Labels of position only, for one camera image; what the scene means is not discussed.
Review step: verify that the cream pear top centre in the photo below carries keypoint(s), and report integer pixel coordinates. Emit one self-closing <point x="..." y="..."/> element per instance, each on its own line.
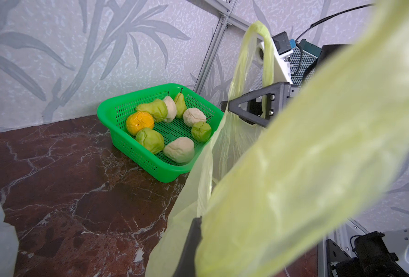
<point x="171" y="109"/>

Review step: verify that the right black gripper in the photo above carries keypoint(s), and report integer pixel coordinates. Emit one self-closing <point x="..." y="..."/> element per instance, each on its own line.
<point x="261" y="106"/>

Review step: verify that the green pear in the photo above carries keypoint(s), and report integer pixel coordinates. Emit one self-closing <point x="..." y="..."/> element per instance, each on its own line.
<point x="180" y="103"/>
<point x="201" y="131"/>
<point x="157" y="109"/>
<point x="150" y="140"/>

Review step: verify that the cream pear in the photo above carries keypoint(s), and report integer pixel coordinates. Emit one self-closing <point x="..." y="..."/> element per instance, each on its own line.
<point x="171" y="109"/>
<point x="180" y="150"/>
<point x="192" y="116"/>

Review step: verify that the orange pear upper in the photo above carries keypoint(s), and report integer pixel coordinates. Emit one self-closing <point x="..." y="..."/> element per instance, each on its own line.
<point x="138" y="121"/>

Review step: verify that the green pear top left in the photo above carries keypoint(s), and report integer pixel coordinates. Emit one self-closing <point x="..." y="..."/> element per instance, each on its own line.
<point x="157" y="109"/>

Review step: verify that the light green plastic bag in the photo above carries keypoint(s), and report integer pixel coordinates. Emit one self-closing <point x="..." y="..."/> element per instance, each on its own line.
<point x="267" y="195"/>

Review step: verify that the green plastic basket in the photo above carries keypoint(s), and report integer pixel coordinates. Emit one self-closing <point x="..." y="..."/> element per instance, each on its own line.
<point x="114" y="112"/>

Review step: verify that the cream pear right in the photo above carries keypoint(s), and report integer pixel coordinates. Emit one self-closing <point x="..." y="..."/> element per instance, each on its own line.
<point x="192" y="116"/>

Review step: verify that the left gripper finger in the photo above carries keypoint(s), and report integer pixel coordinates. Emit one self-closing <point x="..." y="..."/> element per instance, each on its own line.
<point x="186" y="266"/>

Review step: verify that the white wire mesh basket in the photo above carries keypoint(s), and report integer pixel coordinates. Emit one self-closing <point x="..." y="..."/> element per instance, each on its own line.
<point x="310" y="54"/>

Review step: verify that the green pear centre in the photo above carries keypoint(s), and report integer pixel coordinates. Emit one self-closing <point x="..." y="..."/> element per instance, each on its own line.
<point x="150" y="140"/>

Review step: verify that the green pear top right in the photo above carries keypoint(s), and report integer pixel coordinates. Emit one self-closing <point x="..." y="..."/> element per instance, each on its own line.
<point x="180" y="103"/>

